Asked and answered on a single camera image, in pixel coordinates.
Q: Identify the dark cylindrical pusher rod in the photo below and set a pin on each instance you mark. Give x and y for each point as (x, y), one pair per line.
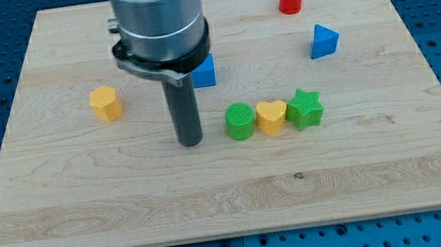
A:
(184, 113)

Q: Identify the green cylinder block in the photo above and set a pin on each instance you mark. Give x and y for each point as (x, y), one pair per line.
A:
(239, 118)

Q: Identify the blue cube block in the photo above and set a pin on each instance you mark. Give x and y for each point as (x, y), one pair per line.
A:
(205, 74)

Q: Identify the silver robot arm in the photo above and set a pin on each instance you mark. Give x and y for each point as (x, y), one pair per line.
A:
(160, 40)

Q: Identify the blue triangle block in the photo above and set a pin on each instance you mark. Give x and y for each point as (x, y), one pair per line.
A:
(325, 41)

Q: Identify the yellow hexagon block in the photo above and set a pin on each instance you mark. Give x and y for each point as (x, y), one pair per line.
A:
(106, 103)

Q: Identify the yellow heart block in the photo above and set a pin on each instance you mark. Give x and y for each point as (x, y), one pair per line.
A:
(270, 116)

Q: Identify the green star block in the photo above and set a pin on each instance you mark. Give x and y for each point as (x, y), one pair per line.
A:
(304, 109)

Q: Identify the wooden board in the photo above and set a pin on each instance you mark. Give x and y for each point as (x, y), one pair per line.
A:
(68, 179)

